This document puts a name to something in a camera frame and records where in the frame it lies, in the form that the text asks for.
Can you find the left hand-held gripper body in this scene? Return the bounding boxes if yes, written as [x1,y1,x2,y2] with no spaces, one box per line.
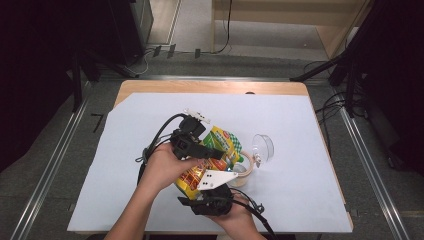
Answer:
[169,108,212,160]

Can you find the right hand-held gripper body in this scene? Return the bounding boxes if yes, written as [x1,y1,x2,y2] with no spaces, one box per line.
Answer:
[189,169,239,216]

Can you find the yellow spouted seasoning pouch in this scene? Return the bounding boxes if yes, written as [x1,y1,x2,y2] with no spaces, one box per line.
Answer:
[174,125,244,201]

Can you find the clear glass cup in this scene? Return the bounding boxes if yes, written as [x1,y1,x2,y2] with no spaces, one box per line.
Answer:
[229,133,275,188]

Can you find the person's right hand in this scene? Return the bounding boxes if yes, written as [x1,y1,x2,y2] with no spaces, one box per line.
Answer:
[206,194,258,234]

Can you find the person's left hand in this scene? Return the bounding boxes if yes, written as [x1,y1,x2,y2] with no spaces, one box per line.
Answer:
[137,142,204,196]

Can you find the black tape corner mark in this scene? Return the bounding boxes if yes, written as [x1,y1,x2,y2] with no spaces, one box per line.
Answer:
[91,113,105,134]

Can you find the black metal stand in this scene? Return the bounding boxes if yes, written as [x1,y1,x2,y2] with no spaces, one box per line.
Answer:
[68,46,138,113]
[289,0,378,118]

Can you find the black cabinet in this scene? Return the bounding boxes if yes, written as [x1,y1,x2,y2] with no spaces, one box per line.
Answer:
[109,0,154,66]

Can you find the light wooden shelf unit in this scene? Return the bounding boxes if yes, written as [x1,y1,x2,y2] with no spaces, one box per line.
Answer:
[210,0,371,60]

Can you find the black curtain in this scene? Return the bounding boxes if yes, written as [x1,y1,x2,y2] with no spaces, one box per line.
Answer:
[353,0,424,174]
[0,0,83,173]

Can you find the left hand-held gripper cable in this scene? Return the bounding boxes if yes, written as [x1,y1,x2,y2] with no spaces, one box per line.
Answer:
[134,113,188,186]

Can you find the hand-held gripper cable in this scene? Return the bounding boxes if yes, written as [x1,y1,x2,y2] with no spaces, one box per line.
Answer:
[134,113,188,186]
[229,188,278,240]

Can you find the right hand-held gripper cable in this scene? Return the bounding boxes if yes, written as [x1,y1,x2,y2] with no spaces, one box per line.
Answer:
[229,188,278,240]

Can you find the white floor cable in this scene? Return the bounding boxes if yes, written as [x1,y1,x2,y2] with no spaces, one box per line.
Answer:
[128,48,158,76]

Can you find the black floor cables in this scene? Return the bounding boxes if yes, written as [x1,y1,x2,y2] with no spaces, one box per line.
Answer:
[303,59,355,148]

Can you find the hanging black cable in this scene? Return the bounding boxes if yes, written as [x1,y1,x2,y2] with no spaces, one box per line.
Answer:
[213,0,233,55]

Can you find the metal floor rail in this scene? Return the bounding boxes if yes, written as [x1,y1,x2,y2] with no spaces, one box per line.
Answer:
[9,96,91,240]
[333,87,413,240]

